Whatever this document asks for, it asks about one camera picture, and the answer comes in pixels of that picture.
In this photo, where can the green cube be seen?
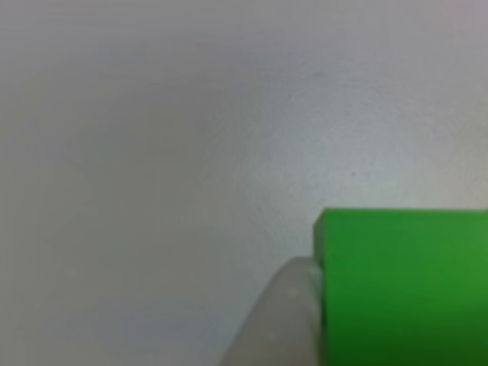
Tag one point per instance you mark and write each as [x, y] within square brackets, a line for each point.
[404, 289]

